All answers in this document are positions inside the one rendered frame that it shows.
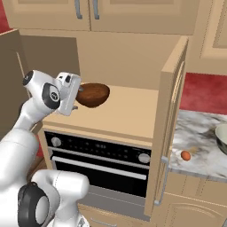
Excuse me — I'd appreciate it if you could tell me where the silver oven knob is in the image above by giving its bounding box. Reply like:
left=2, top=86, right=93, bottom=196
left=137, top=153, right=152, bottom=164
left=51, top=137, right=62, bottom=148

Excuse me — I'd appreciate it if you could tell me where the tan wall cupboard door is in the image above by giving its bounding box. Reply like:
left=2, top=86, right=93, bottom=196
left=90, top=0, right=202, bottom=36
left=2, top=0, right=91, bottom=32

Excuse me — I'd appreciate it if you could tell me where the brown egg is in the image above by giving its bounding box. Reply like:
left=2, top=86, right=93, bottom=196
left=180, top=150, right=192, bottom=161

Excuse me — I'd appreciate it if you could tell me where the brown bowl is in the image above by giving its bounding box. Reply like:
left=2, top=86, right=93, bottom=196
left=74, top=82, right=111, bottom=108

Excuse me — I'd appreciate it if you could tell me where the tan drawer front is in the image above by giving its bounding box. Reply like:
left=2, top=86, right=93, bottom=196
left=77, top=203, right=158, bottom=227

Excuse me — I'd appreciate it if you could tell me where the pale green bowl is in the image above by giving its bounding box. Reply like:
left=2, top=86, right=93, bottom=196
left=214, top=122, right=227, bottom=156

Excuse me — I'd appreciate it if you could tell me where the tan base cupboard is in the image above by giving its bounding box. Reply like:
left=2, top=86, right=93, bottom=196
left=152, top=170, right=227, bottom=227

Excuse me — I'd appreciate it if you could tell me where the tan tall cupboard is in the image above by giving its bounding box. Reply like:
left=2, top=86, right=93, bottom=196
left=185, top=0, right=227, bottom=76

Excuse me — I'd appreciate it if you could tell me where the black oven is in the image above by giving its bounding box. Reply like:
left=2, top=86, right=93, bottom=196
left=43, top=129, right=153, bottom=200

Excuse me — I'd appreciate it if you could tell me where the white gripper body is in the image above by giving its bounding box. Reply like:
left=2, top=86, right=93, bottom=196
left=57, top=74, right=82, bottom=117

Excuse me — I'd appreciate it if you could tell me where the tan open cupboard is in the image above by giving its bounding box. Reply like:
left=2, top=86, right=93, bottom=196
left=17, top=28, right=182, bottom=143

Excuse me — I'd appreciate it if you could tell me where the grey cupboard door handle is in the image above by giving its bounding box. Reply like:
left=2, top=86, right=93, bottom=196
left=153, top=156, right=169, bottom=207
left=74, top=0, right=84, bottom=20
left=91, top=0, right=101, bottom=20

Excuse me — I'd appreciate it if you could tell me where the silver oven handle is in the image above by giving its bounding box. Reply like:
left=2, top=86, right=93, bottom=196
left=51, top=155, right=148, bottom=181

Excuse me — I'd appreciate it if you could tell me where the grey drawer handle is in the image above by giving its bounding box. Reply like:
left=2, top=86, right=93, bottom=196
left=89, top=217, right=118, bottom=227

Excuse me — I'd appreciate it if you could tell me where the tan open cupboard door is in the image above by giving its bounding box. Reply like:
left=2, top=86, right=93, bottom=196
left=0, top=28, right=31, bottom=140
left=144, top=35, right=190, bottom=218

